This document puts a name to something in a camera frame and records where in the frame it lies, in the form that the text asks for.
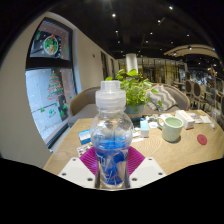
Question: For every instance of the flat round red coaster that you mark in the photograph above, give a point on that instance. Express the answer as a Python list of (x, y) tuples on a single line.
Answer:
[(202, 139)]

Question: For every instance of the small light blue box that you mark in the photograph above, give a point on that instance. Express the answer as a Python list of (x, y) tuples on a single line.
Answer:
[(144, 128)]

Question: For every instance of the clear blue-labelled drink bottle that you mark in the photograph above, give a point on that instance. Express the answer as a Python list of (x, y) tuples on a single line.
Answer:
[(111, 133)]

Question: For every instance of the beige curved sofa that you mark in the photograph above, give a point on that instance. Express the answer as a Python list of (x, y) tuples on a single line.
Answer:
[(87, 106)]

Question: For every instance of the pale green mug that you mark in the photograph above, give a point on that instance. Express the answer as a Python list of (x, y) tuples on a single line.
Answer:
[(171, 128)]

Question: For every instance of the group of ceiling lights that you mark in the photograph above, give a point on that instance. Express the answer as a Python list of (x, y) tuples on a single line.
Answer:
[(150, 30)]

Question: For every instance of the white tissue box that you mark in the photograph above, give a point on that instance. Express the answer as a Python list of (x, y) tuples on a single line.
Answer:
[(185, 119)]

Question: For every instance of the group of dining chairs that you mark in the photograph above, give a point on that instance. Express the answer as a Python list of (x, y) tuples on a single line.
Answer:
[(203, 91)]

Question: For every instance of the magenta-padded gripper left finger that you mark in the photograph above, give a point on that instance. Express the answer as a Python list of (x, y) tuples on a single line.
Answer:
[(77, 171)]

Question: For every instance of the window with festive stickers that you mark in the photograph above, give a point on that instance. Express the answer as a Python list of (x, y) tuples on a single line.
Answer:
[(50, 80)]

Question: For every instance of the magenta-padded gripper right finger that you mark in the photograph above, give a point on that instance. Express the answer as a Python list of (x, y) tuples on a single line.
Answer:
[(146, 170)]

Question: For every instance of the white round pillar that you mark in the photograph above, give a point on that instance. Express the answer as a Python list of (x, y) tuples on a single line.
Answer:
[(131, 62)]

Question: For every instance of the grey striped cushion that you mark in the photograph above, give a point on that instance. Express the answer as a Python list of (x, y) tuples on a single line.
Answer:
[(161, 97)]

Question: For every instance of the green potted plant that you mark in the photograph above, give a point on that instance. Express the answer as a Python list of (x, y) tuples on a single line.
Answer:
[(135, 90)]

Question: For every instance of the printed paper leaflet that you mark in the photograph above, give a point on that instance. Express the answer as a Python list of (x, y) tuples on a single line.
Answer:
[(84, 149)]

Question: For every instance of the blue and white card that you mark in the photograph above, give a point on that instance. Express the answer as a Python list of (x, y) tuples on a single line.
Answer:
[(84, 136)]

